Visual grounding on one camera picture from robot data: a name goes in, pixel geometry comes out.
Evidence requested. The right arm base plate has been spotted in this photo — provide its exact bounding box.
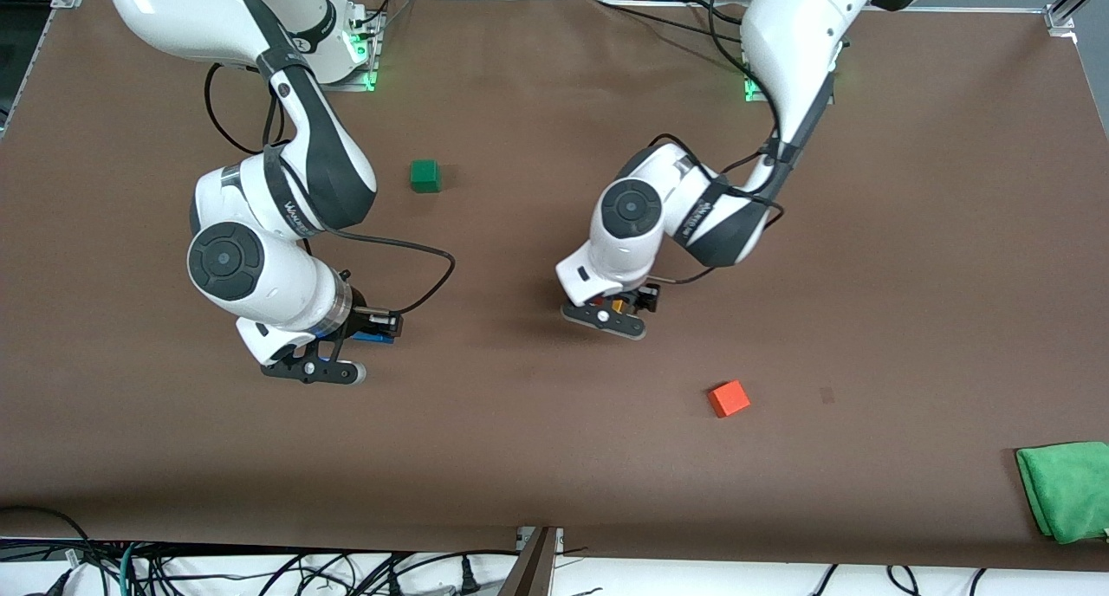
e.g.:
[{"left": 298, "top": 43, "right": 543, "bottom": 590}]
[{"left": 322, "top": 0, "right": 387, "bottom": 93}]

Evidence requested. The black table cable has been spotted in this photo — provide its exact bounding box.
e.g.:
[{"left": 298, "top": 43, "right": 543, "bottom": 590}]
[{"left": 593, "top": 0, "right": 748, "bottom": 44}]

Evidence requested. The green microfibre cloth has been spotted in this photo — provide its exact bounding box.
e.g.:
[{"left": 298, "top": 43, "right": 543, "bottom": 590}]
[{"left": 1015, "top": 441, "right": 1109, "bottom": 545}]

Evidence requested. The orange cube block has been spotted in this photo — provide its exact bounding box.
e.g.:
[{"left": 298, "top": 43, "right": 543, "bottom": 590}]
[{"left": 707, "top": 379, "right": 752, "bottom": 419}]

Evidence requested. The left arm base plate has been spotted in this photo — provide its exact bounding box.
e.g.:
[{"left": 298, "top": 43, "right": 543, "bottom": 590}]
[{"left": 739, "top": 55, "right": 838, "bottom": 105}]

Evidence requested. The dark metal table post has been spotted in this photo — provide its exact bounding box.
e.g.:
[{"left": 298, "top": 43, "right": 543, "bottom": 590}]
[{"left": 503, "top": 527, "right": 566, "bottom": 596}]

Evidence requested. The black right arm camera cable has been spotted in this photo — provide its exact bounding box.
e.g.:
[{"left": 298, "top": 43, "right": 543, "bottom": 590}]
[{"left": 204, "top": 59, "right": 457, "bottom": 315}]

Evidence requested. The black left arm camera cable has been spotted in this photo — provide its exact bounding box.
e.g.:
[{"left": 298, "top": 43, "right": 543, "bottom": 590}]
[{"left": 645, "top": 0, "right": 854, "bottom": 287}]

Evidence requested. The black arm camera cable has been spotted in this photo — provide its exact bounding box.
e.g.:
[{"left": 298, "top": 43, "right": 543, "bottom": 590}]
[
  {"left": 204, "top": 59, "right": 457, "bottom": 315},
  {"left": 645, "top": 0, "right": 854, "bottom": 287}
]

